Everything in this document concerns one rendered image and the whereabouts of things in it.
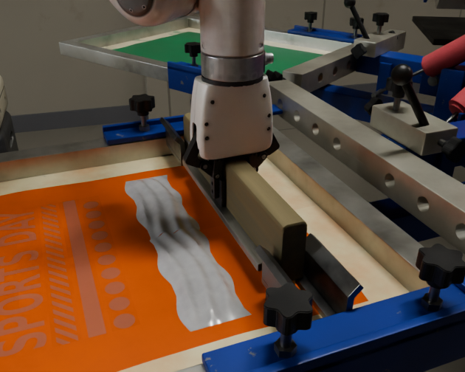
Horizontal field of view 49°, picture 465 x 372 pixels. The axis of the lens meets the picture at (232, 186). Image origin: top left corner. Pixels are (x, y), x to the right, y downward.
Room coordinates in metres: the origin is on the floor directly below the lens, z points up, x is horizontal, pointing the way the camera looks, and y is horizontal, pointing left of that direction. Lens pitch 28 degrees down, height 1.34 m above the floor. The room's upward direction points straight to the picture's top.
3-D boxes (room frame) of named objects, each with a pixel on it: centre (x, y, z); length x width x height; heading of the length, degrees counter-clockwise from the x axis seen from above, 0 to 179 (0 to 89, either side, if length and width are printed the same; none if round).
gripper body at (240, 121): (0.60, 0.00, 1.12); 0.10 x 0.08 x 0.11; 111
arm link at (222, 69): (0.61, -0.01, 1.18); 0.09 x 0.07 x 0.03; 111
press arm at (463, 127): (0.73, -0.32, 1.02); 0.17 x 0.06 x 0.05; 111
